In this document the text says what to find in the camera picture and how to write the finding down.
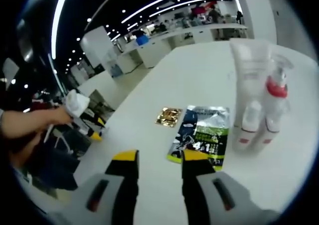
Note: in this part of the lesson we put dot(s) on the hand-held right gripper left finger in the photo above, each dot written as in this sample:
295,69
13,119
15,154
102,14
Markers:
99,197

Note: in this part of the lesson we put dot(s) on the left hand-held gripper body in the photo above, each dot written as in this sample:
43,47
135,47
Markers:
77,103

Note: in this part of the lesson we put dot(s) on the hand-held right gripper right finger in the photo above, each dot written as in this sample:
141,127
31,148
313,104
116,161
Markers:
219,197

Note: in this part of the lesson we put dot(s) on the tall red-banded skincare pump bottle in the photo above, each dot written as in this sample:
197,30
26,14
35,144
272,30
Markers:
277,90

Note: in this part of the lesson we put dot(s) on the white skincare tube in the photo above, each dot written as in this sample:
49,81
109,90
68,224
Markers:
250,65

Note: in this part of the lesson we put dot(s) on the blue storage bin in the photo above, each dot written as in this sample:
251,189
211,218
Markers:
142,40

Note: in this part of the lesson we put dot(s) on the person's left hand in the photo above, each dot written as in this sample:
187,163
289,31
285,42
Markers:
56,116

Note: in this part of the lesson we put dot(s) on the green and dark sachet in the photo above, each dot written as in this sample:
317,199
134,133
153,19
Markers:
202,135

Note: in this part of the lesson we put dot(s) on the small gold sachet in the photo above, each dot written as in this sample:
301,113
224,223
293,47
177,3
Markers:
169,117

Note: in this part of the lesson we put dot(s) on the long ceiling light strip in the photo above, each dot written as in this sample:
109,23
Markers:
58,18

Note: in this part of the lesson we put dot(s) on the long white counter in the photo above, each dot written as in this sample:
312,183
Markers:
179,39

